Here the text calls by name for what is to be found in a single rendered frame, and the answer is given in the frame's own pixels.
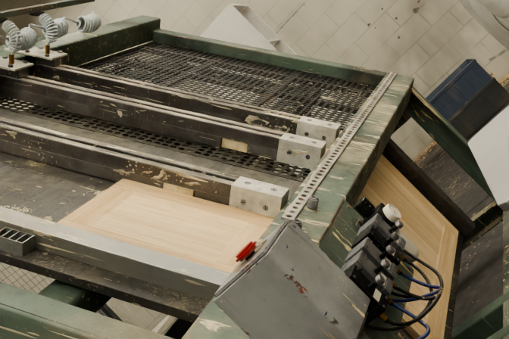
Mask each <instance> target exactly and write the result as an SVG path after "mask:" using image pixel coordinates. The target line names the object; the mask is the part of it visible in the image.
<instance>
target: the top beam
mask: <svg viewBox="0 0 509 339"><path fill-rule="evenodd" d="M160 25H161V19H160V18H157V17H149V16H145V15H142V16H138V17H133V18H130V19H126V20H121V21H117V22H114V23H109V24H105V25H102V26H100V27H99V28H98V29H97V30H96V31H95V32H92V33H80V32H79V31H78V32H75V33H69V34H66V35H64V36H62V37H60V38H57V41H56V42H53V43H49V44H50V50H52V51H62V52H63V53H67V56H64V57H63V65H68V66H72V67H75V66H78V65H81V64H84V63H87V62H90V61H93V60H96V59H99V58H103V57H105V56H108V55H110V54H114V53H117V52H119V51H123V50H126V49H128V48H132V47H135V46H137V45H141V44H144V43H146V42H150V41H152V39H151V38H152V33H153V31H154V30H156V29H158V28H160ZM47 43H48V40H47V39H45V40H42V41H38V42H36V44H35V45H34V46H35V47H39V46H42V47H43V48H45V45H46V44H47ZM10 53H11V52H10V51H5V50H3V51H0V56H7V57H8V58H9V54H10ZM14 59H15V60H19V61H28V62H29V63H32V64H34V66H31V67H29V76H35V63H36V57H33V56H29V55H25V54H18V53H14Z"/></svg>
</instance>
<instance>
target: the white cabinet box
mask: <svg viewBox="0 0 509 339"><path fill-rule="evenodd" d="M200 36H201V37H205V38H209V39H216V40H221V41H225V42H232V43H236V44H241V45H248V46H252V47H257V48H264V49H268V50H272V51H280V52H284V53H288V54H296V53H295V52H294V51H293V50H292V49H291V48H290V47H289V46H288V45H287V44H286V43H285V42H284V41H283V40H282V39H281V38H280V37H279V36H278V35H277V34H276V33H275V32H274V31H273V30H272V29H271V28H270V27H269V26H268V25H267V24H266V23H265V22H264V21H263V20H262V19H261V18H260V17H259V16H258V15H257V14H256V13H255V12H254V11H253V10H252V9H251V8H250V7H249V6H248V5H239V4H229V5H228V6H227V7H226V8H225V9H224V10H223V11H222V12H221V13H220V15H219V16H218V17H217V18H216V19H215V20H214V21H213V23H212V24H211V25H210V26H209V27H208V28H207V29H206V30H205V31H204V32H203V33H202V34H201V35H200Z"/></svg>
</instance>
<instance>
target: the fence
mask: <svg viewBox="0 0 509 339"><path fill-rule="evenodd" d="M5 226H6V227H8V228H11V229H16V230H18V231H22V232H26V233H29V234H31V235H35V248H37V249H40V250H44V251H47V252H49V253H54V254H57V255H59V256H63V257H66V258H70V259H72V260H77V261H80V262H82V263H87V264H89V265H92V266H97V267H99V268H102V269H106V270H109V271H112V272H116V273H119V274H122V275H126V276H129V277H132V278H136V279H139V280H142V281H146V282H149V283H152V284H154V285H159V286H161V287H165V288H169V289H172V290H175V291H179V292H182V293H184V294H189V295H192V296H194V297H199V298H201V299H204V300H209V301H211V300H212V299H213V297H214V294H215V293H216V291H217V290H218V289H219V287H220V286H221V285H222V284H223V283H224V281H225V280H226V278H227V277H228V276H229V275H230V273H229V272H225V271H222V270H219V269H215V268H211V267H209V266H204V265H201V264H198V263H194V262H191V261H188V260H183V259H180V258H177V257H172V256H170V255H167V254H164V253H159V252H157V251H153V250H149V249H146V248H143V247H139V246H136V245H133V244H128V243H125V242H122V241H118V240H114V239H112V238H107V237H105V236H101V235H97V234H94V233H91V232H86V231H83V230H81V229H76V228H73V227H70V226H67V225H62V224H60V223H56V222H52V221H49V220H47V219H42V218H39V217H36V216H31V215H28V214H25V213H21V212H18V211H15V210H10V209H8V208H4V207H0V230H1V229H3V228H4V227H5Z"/></svg>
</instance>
